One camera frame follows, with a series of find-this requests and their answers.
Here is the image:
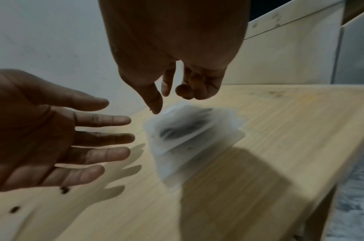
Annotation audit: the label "person's right hand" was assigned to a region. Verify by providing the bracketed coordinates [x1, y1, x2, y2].
[98, 0, 249, 116]

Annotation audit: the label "person's left hand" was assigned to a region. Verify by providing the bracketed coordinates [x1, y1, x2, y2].
[0, 68, 137, 193]

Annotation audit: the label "dark seeds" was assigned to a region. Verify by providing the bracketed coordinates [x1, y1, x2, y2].
[159, 108, 214, 142]

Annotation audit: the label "small clear plastic bag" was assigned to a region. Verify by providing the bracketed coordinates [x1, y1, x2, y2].
[143, 102, 247, 154]
[153, 127, 247, 189]

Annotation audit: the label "black bag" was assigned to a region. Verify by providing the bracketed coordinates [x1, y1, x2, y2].
[248, 0, 294, 22]

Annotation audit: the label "white cabinet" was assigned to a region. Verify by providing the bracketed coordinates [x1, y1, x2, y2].
[223, 0, 345, 85]

